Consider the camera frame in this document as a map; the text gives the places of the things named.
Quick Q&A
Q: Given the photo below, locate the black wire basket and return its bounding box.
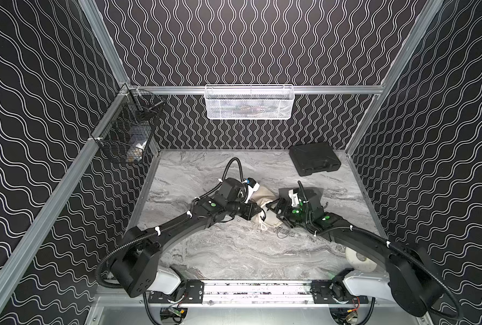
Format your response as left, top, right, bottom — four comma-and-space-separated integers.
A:
91, 84, 167, 166

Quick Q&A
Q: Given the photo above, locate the white wire basket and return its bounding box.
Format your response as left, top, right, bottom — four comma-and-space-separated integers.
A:
204, 84, 295, 120

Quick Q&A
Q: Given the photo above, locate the beige hair dryer bag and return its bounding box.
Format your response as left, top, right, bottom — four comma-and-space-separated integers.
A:
246, 182, 287, 233

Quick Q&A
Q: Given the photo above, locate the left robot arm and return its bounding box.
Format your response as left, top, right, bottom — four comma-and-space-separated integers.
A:
95, 169, 262, 298

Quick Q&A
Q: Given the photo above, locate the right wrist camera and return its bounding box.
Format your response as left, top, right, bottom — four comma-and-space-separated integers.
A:
288, 188, 304, 208

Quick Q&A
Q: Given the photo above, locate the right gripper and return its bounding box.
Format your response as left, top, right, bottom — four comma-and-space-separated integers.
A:
265, 198, 311, 226

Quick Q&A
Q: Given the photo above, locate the black plastic case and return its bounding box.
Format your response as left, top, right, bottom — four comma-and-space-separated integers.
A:
289, 142, 341, 177

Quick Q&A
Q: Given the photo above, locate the white tape roll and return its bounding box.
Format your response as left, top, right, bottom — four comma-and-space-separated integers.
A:
345, 247, 377, 273

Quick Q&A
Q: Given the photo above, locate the grey hair dryer bag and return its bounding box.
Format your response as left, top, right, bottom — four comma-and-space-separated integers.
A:
278, 187, 324, 215

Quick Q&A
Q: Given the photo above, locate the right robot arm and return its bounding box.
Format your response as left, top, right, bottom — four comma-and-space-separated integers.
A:
266, 199, 463, 321

